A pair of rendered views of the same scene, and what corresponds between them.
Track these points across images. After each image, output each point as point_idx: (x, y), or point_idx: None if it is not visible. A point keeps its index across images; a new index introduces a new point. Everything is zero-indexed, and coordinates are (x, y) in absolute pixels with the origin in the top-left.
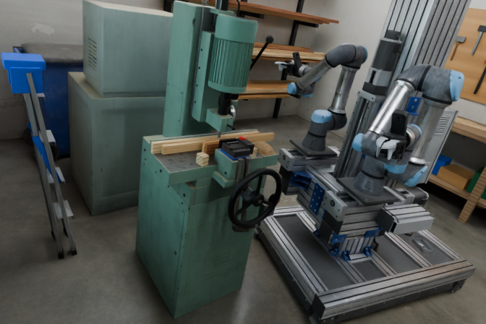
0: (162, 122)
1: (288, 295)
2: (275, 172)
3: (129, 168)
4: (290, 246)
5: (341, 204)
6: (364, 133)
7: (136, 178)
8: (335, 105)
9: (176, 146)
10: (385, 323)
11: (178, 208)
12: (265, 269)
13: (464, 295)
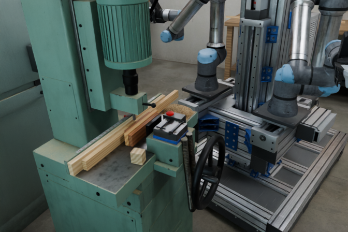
0: (34, 118)
1: (234, 231)
2: (220, 136)
3: (16, 184)
4: (218, 188)
5: (274, 136)
6: (289, 63)
7: (27, 190)
8: (214, 41)
9: (98, 154)
10: (315, 213)
11: (123, 218)
12: (201, 217)
13: (345, 158)
